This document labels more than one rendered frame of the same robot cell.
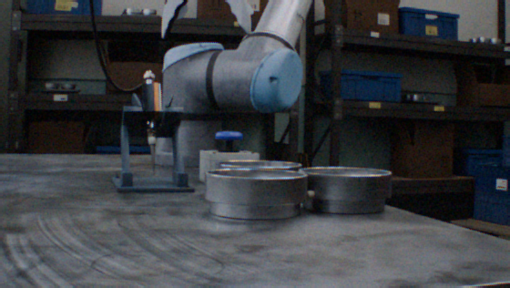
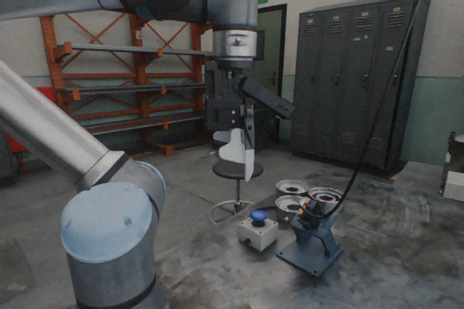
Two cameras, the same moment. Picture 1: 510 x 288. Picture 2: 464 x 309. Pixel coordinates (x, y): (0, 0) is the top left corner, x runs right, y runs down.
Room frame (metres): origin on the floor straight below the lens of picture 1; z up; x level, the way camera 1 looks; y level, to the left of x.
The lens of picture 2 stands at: (1.32, 0.51, 1.20)
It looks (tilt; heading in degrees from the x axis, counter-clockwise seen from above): 17 degrees down; 240
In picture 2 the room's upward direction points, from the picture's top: straight up
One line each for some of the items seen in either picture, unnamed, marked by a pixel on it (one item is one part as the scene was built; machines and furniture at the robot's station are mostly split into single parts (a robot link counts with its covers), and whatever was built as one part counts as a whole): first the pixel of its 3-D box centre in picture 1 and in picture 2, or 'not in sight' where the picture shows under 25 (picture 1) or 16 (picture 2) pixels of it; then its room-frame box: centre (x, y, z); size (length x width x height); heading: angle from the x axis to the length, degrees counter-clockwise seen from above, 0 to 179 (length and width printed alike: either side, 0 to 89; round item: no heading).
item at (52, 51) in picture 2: not in sight; (151, 80); (0.23, -3.59, 1.05); 2.38 x 0.70 x 2.10; 16
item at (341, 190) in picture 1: (344, 190); (291, 191); (0.72, -0.10, 0.82); 0.10 x 0.10 x 0.04
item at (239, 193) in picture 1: (255, 192); (325, 200); (0.68, 0.00, 0.82); 0.10 x 0.10 x 0.04
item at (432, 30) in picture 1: (419, 26); not in sight; (4.95, -1.28, 1.61); 0.52 x 0.38 x 0.22; 109
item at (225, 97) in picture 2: not in sight; (229, 96); (1.06, 0.07, 1.16); 0.09 x 0.08 x 0.12; 158
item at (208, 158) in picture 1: (228, 166); (256, 231); (0.96, 0.03, 0.82); 0.08 x 0.07 x 0.05; 16
